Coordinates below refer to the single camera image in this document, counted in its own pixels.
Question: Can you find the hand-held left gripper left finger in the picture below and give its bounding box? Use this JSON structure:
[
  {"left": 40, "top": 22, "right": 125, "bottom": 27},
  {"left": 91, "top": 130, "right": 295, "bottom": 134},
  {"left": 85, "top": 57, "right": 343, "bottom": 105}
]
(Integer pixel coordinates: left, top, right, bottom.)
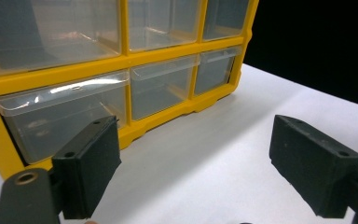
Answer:
[{"left": 51, "top": 115, "right": 123, "bottom": 220}]

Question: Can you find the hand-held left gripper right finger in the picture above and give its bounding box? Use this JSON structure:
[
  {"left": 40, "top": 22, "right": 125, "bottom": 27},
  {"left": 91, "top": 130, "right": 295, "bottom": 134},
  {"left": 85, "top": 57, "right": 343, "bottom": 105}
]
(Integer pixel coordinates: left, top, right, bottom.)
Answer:
[{"left": 268, "top": 114, "right": 358, "bottom": 219}]

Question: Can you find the clear plastic drawer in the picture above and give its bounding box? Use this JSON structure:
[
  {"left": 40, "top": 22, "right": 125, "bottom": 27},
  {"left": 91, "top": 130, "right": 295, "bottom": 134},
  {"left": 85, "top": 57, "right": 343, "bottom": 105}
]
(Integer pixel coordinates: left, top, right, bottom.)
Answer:
[
  {"left": 128, "top": 0, "right": 202, "bottom": 52},
  {"left": 0, "top": 70, "right": 130, "bottom": 165},
  {"left": 194, "top": 46, "right": 242, "bottom": 96},
  {"left": 0, "top": 0, "right": 121, "bottom": 77},
  {"left": 130, "top": 55, "right": 200, "bottom": 121}
]

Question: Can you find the yellow and black drawer cabinet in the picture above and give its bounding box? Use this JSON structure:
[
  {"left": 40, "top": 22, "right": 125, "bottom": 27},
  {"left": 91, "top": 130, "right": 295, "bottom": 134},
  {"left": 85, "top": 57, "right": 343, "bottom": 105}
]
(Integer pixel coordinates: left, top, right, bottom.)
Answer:
[{"left": 0, "top": 0, "right": 260, "bottom": 180}]

